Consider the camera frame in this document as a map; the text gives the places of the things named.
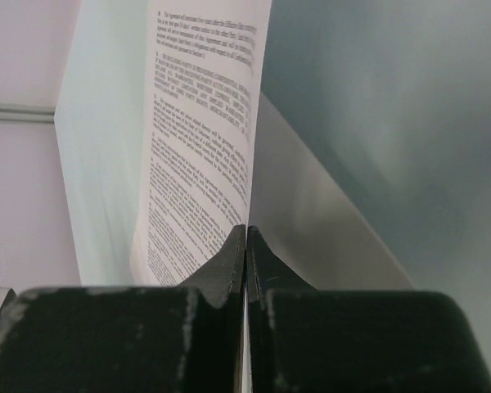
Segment left aluminium corner post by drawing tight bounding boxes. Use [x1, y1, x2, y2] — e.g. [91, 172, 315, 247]
[0, 103, 55, 124]

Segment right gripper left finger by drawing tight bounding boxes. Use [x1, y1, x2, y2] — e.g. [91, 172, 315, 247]
[0, 225, 246, 392]

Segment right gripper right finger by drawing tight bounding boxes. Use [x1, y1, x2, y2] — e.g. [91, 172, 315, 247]
[246, 226, 491, 392]

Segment dense text paper sheet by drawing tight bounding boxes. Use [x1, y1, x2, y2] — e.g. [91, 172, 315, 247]
[130, 1, 272, 286]

